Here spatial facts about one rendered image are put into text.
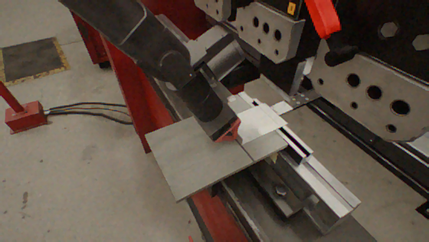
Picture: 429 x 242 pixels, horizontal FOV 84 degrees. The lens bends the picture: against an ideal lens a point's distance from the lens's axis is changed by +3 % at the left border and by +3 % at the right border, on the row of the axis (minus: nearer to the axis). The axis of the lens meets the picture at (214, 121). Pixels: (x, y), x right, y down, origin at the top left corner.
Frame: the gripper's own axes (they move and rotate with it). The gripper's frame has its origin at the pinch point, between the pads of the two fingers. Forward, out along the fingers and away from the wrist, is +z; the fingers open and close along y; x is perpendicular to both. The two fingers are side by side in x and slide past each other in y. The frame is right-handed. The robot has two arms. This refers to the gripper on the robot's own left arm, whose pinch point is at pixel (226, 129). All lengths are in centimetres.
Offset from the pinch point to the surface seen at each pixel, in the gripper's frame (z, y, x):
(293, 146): 6.0, -10.4, -8.7
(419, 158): 19.7, -24.7, -28.3
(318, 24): -22.2, -12.0, -15.7
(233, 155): 0.2, -6.0, 2.2
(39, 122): 51, 156, 114
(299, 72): -7.2, -5.4, -16.9
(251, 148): 2.3, -6.4, -1.7
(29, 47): 49, 300, 119
